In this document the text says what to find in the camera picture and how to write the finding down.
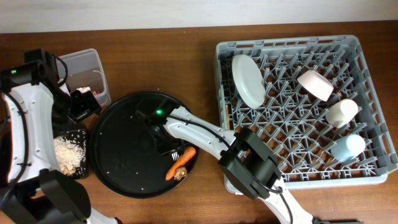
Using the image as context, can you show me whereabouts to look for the round black serving tray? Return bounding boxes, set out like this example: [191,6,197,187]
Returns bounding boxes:
[88,91,183,198]

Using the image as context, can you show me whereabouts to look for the pink shallow bowl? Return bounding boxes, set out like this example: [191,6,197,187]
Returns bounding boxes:
[297,70,333,101]

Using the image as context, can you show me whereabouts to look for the brown food scrap chunk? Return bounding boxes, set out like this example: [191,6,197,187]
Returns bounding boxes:
[174,167,188,181]

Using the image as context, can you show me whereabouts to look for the grey plastic dishwasher rack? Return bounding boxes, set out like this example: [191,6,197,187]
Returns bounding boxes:
[214,35,397,190]

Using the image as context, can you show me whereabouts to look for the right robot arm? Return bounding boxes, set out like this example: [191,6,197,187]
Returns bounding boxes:
[135,102,316,223]

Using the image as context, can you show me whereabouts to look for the wooden chopstick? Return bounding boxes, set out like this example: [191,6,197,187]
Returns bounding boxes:
[225,105,231,130]

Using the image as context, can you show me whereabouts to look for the rice and mushroom leftovers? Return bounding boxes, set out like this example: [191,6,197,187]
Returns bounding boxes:
[53,130,88,176]

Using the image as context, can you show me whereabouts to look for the black rectangular tray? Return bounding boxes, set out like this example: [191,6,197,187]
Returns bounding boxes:
[52,123,91,180]

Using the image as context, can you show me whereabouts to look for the white plastic fork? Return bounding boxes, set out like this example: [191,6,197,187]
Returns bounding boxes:
[171,151,180,161]

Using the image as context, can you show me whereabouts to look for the cream white cup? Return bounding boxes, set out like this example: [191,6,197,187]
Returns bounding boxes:
[325,99,359,128]

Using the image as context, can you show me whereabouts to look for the grey dinner plate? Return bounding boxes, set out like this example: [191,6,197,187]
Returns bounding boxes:
[232,55,266,109]

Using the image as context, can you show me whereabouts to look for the clear plastic waste bin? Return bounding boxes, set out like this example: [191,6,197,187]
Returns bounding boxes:
[60,49,111,107]

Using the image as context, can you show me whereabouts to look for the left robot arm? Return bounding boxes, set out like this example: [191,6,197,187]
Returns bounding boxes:
[1,49,120,223]

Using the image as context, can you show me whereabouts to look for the light blue plastic cup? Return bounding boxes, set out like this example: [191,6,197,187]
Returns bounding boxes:
[331,134,366,162]

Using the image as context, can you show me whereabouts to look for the white napkin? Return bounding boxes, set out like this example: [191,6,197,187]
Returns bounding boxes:
[77,86,91,93]

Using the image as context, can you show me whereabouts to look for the orange carrot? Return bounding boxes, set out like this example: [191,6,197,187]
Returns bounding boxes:
[165,147,196,180]

